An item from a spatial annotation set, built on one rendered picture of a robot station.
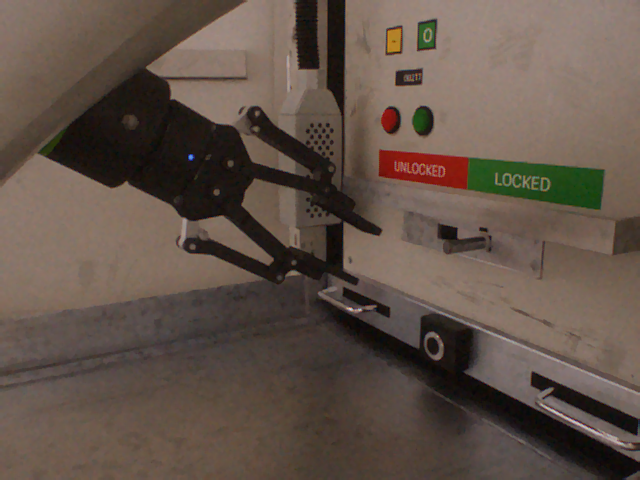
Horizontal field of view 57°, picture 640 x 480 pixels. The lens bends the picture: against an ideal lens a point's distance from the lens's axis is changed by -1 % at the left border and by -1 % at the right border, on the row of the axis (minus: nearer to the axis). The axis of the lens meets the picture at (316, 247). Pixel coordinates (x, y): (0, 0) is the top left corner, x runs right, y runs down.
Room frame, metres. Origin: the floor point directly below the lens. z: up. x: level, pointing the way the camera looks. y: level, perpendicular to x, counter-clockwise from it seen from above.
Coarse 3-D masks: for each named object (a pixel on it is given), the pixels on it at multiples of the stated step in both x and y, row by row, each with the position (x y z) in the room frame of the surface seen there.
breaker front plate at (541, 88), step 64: (384, 0) 0.77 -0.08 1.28; (448, 0) 0.67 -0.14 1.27; (512, 0) 0.60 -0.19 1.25; (576, 0) 0.54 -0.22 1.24; (384, 64) 0.77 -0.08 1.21; (448, 64) 0.67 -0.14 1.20; (512, 64) 0.59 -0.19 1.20; (576, 64) 0.53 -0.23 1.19; (448, 128) 0.67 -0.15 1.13; (512, 128) 0.59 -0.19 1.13; (576, 128) 0.53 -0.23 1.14; (448, 192) 0.66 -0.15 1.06; (384, 256) 0.76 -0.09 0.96; (448, 256) 0.66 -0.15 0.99; (512, 256) 0.58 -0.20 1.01; (576, 256) 0.52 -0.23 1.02; (512, 320) 0.57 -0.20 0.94; (576, 320) 0.51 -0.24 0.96
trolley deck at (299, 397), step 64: (64, 384) 0.62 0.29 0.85; (128, 384) 0.62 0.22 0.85; (192, 384) 0.62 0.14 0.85; (256, 384) 0.62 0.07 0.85; (320, 384) 0.62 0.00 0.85; (384, 384) 0.62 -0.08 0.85; (0, 448) 0.49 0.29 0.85; (64, 448) 0.49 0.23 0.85; (128, 448) 0.49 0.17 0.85; (192, 448) 0.49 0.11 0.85; (256, 448) 0.49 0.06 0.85; (320, 448) 0.49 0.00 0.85; (384, 448) 0.49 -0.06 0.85; (448, 448) 0.49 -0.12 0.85; (512, 448) 0.49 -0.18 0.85
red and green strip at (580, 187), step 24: (384, 168) 0.77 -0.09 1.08; (408, 168) 0.72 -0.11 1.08; (432, 168) 0.69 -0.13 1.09; (456, 168) 0.65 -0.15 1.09; (480, 168) 0.62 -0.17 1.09; (504, 168) 0.59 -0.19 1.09; (528, 168) 0.57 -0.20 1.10; (552, 168) 0.55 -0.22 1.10; (576, 168) 0.52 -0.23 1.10; (504, 192) 0.59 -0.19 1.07; (528, 192) 0.57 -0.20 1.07; (552, 192) 0.54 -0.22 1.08; (576, 192) 0.52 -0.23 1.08; (600, 192) 0.50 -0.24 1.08
